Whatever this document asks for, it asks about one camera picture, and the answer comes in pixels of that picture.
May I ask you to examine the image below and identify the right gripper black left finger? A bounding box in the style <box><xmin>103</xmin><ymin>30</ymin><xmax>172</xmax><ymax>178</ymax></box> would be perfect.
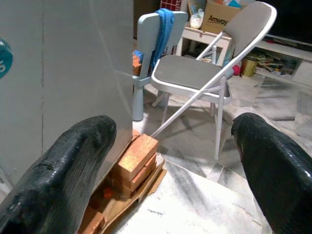
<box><xmin>0</xmin><ymin>115</ymin><xmax>117</xmax><ymax>234</ymax></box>

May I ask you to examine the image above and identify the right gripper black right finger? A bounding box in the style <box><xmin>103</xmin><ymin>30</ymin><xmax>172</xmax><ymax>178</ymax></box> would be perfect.
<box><xmin>231</xmin><ymin>112</ymin><xmax>312</xmax><ymax>234</ymax></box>

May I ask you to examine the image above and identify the brown cardboard sheet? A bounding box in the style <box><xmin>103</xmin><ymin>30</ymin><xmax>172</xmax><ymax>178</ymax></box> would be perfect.
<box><xmin>97</xmin><ymin>156</ymin><xmax>168</xmax><ymax>234</ymax></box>

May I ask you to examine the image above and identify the pile of books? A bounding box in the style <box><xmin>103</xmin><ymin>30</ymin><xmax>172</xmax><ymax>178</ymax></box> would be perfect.
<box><xmin>255</xmin><ymin>55</ymin><xmax>293</xmax><ymax>76</ymax></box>

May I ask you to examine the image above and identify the gold tin container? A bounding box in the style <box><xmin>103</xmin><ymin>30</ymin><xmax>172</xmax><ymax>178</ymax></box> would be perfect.
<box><xmin>240</xmin><ymin>58</ymin><xmax>258</xmax><ymax>78</ymax></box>

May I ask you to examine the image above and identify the grey refrigerator body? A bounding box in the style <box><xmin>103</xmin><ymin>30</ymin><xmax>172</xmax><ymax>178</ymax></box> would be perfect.
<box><xmin>0</xmin><ymin>0</ymin><xmax>135</xmax><ymax>195</ymax></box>

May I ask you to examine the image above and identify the white television stand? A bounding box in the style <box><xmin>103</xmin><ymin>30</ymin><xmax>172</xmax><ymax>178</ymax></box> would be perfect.
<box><xmin>253</xmin><ymin>34</ymin><xmax>312</xmax><ymax>86</ymax></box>

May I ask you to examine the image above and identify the teal round sticker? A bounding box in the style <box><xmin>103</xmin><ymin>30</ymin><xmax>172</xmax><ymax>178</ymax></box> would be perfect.
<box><xmin>0</xmin><ymin>38</ymin><xmax>14</xmax><ymax>80</ymax></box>

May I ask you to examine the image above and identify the white grey folding chair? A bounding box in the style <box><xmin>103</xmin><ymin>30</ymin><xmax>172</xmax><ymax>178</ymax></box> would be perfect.
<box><xmin>150</xmin><ymin>0</ymin><xmax>278</xmax><ymax>161</ymax></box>

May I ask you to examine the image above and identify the black television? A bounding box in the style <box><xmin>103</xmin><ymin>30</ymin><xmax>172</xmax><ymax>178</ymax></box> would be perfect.
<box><xmin>264</xmin><ymin>0</ymin><xmax>312</xmax><ymax>45</ymax></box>

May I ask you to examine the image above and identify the white low side table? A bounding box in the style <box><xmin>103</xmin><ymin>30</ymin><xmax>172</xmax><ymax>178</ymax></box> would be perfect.
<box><xmin>175</xmin><ymin>26</ymin><xmax>233</xmax><ymax>67</ymax></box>

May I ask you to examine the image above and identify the brown Amway cardboard box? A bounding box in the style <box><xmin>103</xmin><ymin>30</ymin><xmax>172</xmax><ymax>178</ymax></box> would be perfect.
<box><xmin>201</xmin><ymin>0</ymin><xmax>247</xmax><ymax>35</ymax></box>

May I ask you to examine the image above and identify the light blue child chair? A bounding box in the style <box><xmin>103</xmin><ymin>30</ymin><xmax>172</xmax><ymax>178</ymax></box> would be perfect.
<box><xmin>132</xmin><ymin>11</ymin><xmax>189</xmax><ymax>122</ymax></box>

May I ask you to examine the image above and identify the white plastic bag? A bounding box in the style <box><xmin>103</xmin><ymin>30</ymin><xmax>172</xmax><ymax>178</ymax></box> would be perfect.
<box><xmin>189</xmin><ymin>8</ymin><xmax>205</xmax><ymax>29</ymax></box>

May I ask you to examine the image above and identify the blue cloth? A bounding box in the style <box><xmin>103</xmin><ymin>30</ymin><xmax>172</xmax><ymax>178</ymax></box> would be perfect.
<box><xmin>150</xmin><ymin>8</ymin><xmax>175</xmax><ymax>68</ymax></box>

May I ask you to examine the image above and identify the red basket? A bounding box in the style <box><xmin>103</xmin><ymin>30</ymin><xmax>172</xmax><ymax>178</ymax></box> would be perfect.
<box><xmin>159</xmin><ymin>0</ymin><xmax>182</xmax><ymax>9</ymax></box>

